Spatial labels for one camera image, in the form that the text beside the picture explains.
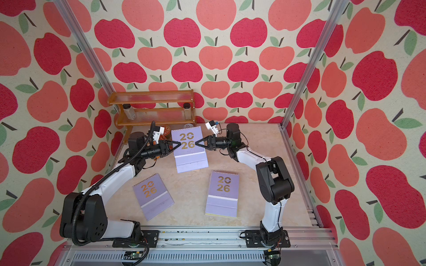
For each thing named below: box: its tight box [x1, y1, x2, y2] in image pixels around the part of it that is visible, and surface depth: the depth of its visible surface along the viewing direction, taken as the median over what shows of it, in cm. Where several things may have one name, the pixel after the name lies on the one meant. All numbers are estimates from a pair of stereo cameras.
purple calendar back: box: [205, 170, 240, 218], surface depth 82 cm
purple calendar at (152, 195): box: [132, 172, 175, 222], surface depth 88 cm
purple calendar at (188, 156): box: [170, 125, 209, 174], surface depth 80 cm
